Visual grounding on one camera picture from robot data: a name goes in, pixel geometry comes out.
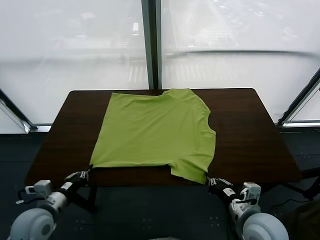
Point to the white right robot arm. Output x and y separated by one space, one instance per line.
262 230

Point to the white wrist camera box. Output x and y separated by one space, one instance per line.
42 187
252 191

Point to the slanted window frame bar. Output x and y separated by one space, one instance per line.
300 100
15 112

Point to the grey vertical window mullion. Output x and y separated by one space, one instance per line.
152 50

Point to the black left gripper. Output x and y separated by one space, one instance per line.
71 183

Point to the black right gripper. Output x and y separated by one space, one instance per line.
223 191

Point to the dark trouser leg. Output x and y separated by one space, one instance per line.
307 222

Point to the green t-shirt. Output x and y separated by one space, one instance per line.
155 130

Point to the grey curved handrail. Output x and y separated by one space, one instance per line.
237 51

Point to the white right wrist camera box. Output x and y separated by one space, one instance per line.
252 191

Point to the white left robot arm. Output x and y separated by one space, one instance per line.
32 225

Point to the grey robot torso edge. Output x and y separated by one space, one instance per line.
170 238

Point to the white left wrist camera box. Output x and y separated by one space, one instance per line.
42 187

